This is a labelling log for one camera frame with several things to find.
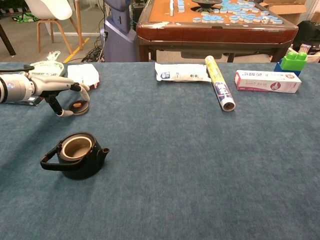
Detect blue felt table cover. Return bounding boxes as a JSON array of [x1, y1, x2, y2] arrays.
[[0, 61, 320, 240]]

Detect white pouch blue print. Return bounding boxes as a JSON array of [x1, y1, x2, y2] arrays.
[[154, 61, 213, 83]]

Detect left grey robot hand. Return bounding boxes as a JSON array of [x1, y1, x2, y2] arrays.
[[29, 74, 91, 118]]

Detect wooden pole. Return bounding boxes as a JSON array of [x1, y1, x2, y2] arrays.
[[74, 0, 85, 52]]

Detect black bag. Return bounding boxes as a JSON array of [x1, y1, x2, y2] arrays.
[[292, 20, 320, 53]]

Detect white chair wooden legs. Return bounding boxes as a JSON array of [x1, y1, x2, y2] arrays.
[[24, 0, 86, 55]]

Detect small printed box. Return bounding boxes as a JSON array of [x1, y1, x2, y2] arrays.
[[298, 43, 312, 55]]

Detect brown mahjong table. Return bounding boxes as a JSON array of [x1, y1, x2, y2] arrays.
[[136, 0, 300, 63]]

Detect cling film roll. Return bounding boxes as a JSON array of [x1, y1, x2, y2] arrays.
[[204, 55, 237, 113]]

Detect cardboard box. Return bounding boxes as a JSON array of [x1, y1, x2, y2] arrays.
[[259, 0, 320, 26]]

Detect blue grey machine base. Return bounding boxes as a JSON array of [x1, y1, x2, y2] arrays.
[[99, 0, 139, 63]]

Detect white pink toothpaste box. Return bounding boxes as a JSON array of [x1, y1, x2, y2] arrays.
[[234, 69, 302, 94]]

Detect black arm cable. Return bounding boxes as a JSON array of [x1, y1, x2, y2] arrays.
[[0, 64, 35, 74]]

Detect black floor cable bundle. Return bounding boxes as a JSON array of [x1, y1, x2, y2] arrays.
[[81, 37, 106, 63]]

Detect black teapot with handle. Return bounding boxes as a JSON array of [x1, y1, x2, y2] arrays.
[[39, 131, 111, 180]]

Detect green bag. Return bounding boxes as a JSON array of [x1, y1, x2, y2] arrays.
[[11, 11, 41, 24]]

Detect black lid orange knob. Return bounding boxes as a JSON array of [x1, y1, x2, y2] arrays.
[[67, 99, 90, 116]]

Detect black red flat box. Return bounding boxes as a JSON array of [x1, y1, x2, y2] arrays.
[[4, 96, 45, 107]]

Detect black round dish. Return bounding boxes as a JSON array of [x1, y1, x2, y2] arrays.
[[191, 0, 223, 13]]

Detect green toy building block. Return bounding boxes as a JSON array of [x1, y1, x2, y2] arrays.
[[279, 51, 308, 72]]

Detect blue toy building block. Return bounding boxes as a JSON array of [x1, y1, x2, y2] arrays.
[[273, 57, 302, 77]]

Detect dark furniture leg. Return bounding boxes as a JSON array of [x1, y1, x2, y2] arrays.
[[0, 23, 17, 56]]

